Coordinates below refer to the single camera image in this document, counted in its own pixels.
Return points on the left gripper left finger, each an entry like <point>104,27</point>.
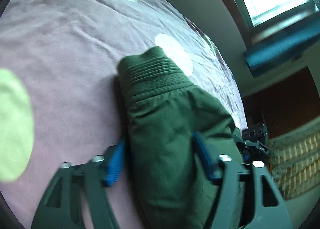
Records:
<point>60,205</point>

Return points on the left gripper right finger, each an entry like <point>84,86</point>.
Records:
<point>247,196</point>

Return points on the dark green shorts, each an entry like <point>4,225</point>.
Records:
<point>164,108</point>

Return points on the woven beige patterned fabric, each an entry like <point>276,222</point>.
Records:
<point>294,160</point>

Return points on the dark brown wooden furniture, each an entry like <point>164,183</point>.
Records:
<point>284,106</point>

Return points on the teal curtain right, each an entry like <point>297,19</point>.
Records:
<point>268,55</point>

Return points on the pink bedsheet with green dots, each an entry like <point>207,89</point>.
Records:
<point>60,95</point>

